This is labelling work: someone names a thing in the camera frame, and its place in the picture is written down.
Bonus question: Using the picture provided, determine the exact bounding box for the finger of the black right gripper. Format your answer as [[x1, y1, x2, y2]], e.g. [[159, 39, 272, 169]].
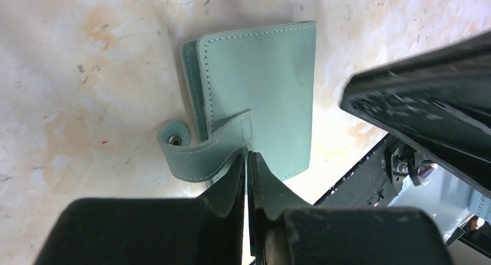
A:
[[339, 32, 490, 196]]

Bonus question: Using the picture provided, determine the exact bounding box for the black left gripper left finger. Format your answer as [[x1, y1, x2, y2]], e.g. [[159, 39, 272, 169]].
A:
[[35, 154, 246, 264]]

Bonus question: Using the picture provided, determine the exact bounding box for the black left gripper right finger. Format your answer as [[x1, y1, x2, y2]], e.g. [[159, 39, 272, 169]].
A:
[[247, 152, 453, 264]]

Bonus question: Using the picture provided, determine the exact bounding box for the green leather card holder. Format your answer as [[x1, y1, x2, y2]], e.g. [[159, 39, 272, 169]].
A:
[[157, 21, 317, 182]]

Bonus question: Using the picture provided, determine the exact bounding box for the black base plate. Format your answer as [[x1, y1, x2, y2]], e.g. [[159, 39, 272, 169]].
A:
[[314, 134, 401, 207]]

